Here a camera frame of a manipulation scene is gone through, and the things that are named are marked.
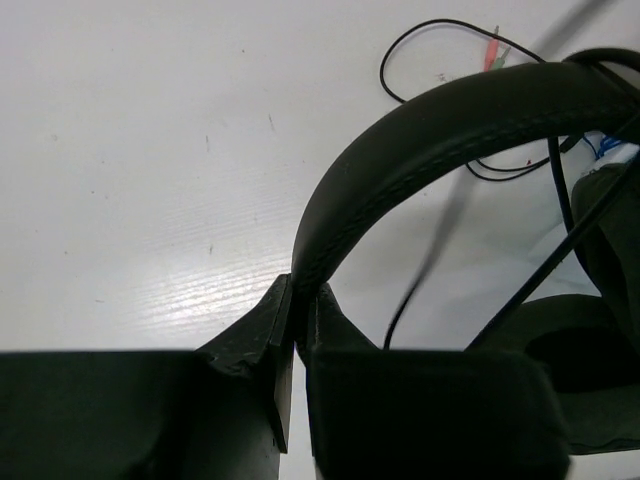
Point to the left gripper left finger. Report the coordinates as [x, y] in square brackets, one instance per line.
[217, 412]

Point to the black headset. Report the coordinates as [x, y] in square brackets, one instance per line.
[591, 342]

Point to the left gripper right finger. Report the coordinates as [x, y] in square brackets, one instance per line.
[410, 414]

